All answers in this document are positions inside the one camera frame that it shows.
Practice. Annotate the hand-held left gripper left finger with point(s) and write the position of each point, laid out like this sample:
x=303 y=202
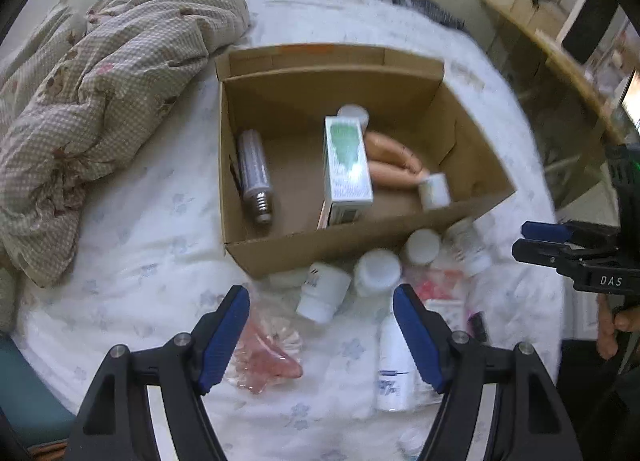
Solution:
x=225 y=336

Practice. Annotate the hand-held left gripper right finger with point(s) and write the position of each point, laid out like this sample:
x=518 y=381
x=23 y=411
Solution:
x=417 y=341

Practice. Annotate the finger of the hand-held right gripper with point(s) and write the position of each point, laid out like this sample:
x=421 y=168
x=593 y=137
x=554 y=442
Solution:
x=542 y=231
x=545 y=253

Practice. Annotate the white spray bottle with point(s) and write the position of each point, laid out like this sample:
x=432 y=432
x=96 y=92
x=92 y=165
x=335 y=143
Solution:
x=392 y=371

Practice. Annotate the red white medicine box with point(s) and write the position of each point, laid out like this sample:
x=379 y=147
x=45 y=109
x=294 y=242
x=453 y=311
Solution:
x=442 y=301

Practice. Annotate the clear plastic bag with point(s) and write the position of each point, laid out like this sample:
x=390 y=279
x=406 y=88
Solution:
x=270 y=356

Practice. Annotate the white bottle orange label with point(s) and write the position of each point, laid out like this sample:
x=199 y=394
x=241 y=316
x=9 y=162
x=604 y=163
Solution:
x=467 y=246

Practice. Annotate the white wide lid jar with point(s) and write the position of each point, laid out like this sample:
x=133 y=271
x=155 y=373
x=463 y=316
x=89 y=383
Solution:
x=377 y=271

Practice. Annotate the white round lid bottle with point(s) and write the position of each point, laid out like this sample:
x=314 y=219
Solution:
x=421 y=246

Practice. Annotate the white plastic bottle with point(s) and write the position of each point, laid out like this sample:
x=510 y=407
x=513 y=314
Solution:
x=322 y=291

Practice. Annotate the green white medicine box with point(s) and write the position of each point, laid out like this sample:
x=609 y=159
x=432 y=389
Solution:
x=345 y=166

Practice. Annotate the brown cardboard box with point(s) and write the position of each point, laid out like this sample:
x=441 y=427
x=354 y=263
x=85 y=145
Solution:
x=300 y=161

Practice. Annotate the person's right hand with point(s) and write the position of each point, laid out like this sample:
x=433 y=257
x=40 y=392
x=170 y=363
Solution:
x=607 y=331

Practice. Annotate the white floral bed sheet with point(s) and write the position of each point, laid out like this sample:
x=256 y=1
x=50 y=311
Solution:
x=150 y=251

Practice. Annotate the small white bottle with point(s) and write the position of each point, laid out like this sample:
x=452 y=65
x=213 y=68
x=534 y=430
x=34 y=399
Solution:
x=434 y=189

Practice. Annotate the wooden desk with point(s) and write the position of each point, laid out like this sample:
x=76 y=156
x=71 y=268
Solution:
x=550 y=71

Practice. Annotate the LED corn light bulb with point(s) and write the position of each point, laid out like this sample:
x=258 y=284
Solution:
x=252 y=166

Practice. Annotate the dark screen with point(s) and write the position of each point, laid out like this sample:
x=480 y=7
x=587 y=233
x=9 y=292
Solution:
x=590 y=16

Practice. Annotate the white capped bottle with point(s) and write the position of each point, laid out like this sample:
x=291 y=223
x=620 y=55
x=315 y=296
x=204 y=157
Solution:
x=354 y=113

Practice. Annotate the checked beige quilt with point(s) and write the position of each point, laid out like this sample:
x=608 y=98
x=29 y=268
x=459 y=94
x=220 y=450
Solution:
x=100 y=116

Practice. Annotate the grey plaid garment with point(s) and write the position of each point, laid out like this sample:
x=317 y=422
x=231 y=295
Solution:
x=420 y=3

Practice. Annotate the teal bed side rail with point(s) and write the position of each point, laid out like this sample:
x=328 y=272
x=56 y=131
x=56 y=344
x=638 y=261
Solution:
x=30 y=401

